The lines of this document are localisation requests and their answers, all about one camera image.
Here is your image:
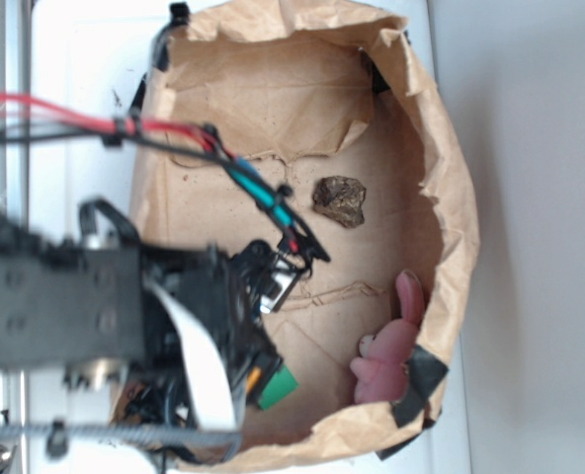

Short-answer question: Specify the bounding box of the dark brown rock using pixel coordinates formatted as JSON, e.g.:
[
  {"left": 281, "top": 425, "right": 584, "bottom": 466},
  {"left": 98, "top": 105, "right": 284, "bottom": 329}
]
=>
[{"left": 312, "top": 176, "right": 367, "bottom": 229}]

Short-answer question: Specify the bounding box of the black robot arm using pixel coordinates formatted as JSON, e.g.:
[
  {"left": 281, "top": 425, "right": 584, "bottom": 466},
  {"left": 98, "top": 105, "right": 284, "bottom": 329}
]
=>
[{"left": 0, "top": 199, "right": 322, "bottom": 432}]

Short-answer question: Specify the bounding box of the brown paper bag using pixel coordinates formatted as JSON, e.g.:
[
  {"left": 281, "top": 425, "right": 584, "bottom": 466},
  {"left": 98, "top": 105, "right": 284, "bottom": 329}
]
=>
[{"left": 142, "top": 1, "right": 479, "bottom": 473}]

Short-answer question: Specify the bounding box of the grey braided cable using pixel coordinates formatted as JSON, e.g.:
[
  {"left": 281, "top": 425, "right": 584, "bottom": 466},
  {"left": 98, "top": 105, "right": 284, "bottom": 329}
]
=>
[{"left": 0, "top": 419, "right": 244, "bottom": 468}]

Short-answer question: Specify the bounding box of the red wire bundle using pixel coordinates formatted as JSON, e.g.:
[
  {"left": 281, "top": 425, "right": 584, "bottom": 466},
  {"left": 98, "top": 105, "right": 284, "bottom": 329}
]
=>
[{"left": 0, "top": 92, "right": 333, "bottom": 263}]

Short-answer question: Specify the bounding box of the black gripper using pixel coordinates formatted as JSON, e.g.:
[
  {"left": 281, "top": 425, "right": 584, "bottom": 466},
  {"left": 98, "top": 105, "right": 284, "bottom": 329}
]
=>
[{"left": 138, "top": 240, "right": 316, "bottom": 430}]

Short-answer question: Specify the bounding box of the white flat ribbon cable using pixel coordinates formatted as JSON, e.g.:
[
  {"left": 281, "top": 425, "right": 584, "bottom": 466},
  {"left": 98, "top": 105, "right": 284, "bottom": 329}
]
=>
[{"left": 148, "top": 280, "right": 239, "bottom": 431}]

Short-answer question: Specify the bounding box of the green rectangular block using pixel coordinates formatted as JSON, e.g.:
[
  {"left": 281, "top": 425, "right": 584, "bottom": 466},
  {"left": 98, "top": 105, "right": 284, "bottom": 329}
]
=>
[{"left": 257, "top": 365, "right": 298, "bottom": 410}]

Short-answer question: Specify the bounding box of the aluminium frame rail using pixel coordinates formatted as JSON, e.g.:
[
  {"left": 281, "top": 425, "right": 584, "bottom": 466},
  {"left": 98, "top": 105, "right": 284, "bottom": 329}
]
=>
[{"left": 0, "top": 1, "right": 32, "bottom": 473}]

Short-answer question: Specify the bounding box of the pink plush bunny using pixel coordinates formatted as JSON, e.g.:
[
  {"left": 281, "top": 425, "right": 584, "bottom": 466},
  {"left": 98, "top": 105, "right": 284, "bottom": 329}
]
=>
[{"left": 350, "top": 270, "right": 425, "bottom": 404}]

